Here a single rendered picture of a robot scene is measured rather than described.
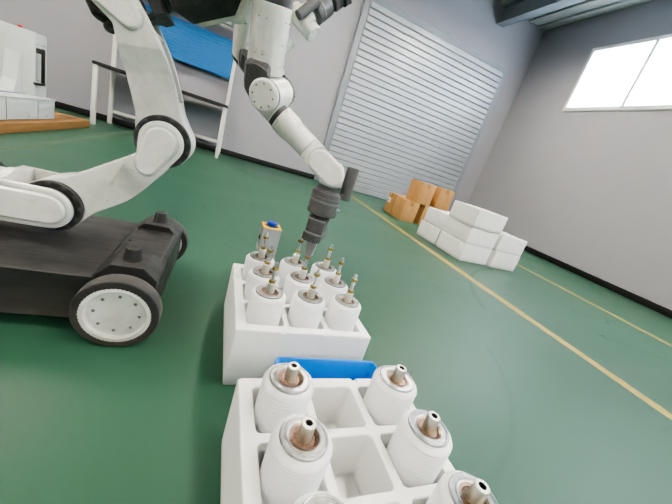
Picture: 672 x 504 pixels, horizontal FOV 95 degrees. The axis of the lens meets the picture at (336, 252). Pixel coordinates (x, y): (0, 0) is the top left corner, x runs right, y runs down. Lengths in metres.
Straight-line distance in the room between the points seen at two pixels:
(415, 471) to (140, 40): 1.11
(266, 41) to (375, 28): 5.52
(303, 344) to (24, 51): 3.88
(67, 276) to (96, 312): 0.12
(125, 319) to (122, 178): 0.39
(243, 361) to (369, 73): 5.75
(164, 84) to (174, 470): 0.91
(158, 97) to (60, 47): 5.28
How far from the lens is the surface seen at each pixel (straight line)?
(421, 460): 0.64
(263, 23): 0.89
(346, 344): 0.93
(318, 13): 1.46
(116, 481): 0.79
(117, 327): 1.02
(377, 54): 6.32
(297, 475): 0.52
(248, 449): 0.60
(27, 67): 4.30
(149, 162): 1.02
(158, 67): 1.04
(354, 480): 0.76
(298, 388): 0.60
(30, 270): 1.06
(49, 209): 1.13
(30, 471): 0.83
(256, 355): 0.88
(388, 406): 0.70
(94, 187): 1.12
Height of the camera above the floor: 0.66
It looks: 18 degrees down
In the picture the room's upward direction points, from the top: 18 degrees clockwise
